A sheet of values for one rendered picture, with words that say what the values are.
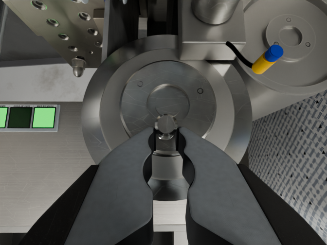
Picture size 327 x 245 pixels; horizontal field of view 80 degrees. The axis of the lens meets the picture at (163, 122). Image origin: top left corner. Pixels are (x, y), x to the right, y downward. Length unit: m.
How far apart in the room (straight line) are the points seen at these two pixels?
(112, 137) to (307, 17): 0.22
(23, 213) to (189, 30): 0.54
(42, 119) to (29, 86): 2.49
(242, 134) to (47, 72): 2.87
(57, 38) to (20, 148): 0.28
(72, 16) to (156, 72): 0.31
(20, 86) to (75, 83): 0.75
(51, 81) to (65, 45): 2.36
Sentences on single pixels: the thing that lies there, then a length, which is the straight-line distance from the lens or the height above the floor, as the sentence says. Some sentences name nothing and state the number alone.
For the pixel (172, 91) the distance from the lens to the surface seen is 0.16.
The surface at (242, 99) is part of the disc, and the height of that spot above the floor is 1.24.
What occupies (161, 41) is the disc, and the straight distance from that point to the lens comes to 0.20.
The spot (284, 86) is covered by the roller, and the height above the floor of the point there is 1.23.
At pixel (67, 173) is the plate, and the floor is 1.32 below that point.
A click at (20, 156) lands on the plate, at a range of 0.60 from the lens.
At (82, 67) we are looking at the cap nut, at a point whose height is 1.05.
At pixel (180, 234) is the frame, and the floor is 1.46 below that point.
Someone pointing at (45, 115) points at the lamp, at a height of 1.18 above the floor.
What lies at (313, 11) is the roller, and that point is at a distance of 0.27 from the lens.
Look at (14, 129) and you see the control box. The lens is 0.62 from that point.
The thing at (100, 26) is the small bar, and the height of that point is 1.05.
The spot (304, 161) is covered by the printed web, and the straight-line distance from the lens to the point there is 0.31.
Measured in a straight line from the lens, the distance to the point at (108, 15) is 0.23.
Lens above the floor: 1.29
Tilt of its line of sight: 11 degrees down
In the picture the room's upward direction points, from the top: 180 degrees clockwise
